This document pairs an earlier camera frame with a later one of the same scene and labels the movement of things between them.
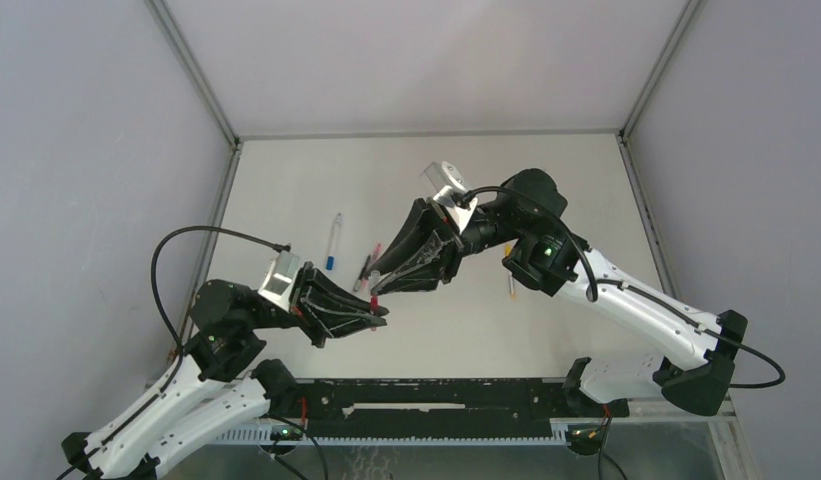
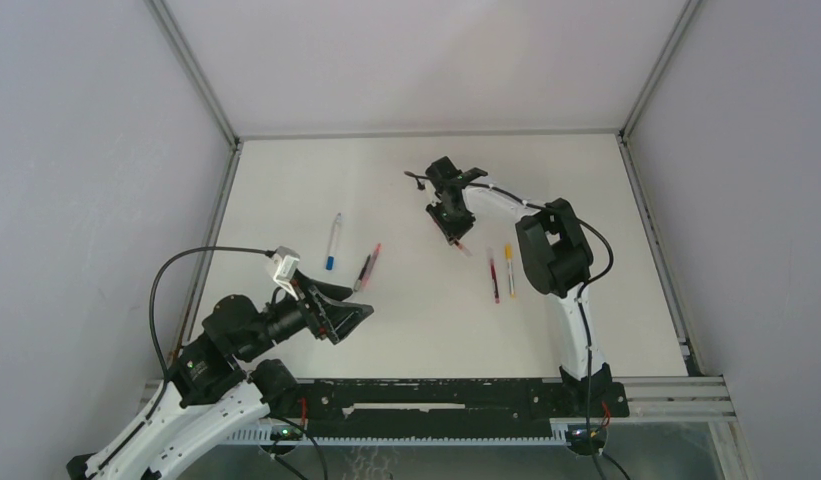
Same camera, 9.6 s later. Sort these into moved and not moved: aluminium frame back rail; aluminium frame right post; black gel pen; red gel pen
Moved: red gel pen
Not moved: aluminium frame back rail; black gel pen; aluminium frame right post
